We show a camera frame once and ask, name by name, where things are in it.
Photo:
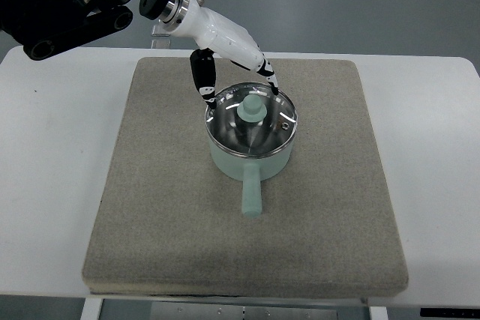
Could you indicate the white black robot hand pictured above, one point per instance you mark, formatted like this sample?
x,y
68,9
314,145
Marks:
x,y
214,34

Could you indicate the glass lid green knob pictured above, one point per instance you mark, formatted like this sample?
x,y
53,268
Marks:
x,y
250,120

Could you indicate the mint green saucepan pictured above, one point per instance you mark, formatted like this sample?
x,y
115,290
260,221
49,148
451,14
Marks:
x,y
251,171

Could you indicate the grey fabric mat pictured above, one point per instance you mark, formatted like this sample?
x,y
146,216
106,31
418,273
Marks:
x,y
171,223

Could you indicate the black control panel strip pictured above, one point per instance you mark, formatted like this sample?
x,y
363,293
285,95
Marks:
x,y
450,313

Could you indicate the metal table frame bar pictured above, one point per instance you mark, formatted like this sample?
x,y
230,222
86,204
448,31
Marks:
x,y
168,310

